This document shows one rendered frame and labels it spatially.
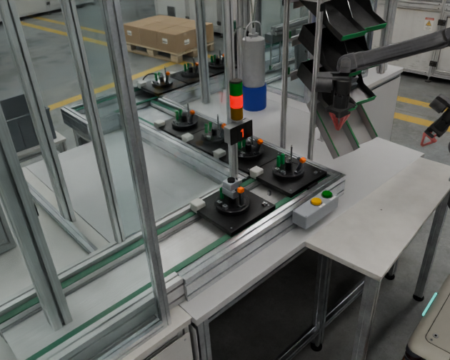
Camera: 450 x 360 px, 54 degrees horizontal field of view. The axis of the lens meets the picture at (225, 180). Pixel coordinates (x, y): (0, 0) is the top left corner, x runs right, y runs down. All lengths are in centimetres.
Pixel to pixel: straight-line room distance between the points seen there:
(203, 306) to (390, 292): 156
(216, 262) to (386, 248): 66
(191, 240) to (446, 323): 130
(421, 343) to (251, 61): 172
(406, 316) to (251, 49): 174
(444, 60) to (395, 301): 370
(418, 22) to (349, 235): 437
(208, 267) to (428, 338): 118
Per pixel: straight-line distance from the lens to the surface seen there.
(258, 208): 175
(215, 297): 156
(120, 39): 100
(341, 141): 212
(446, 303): 250
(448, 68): 595
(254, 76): 275
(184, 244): 168
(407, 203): 206
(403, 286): 292
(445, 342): 234
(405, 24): 600
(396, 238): 186
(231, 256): 160
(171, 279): 150
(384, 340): 263
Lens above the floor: 200
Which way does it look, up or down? 32 degrees down
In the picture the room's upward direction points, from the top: 3 degrees counter-clockwise
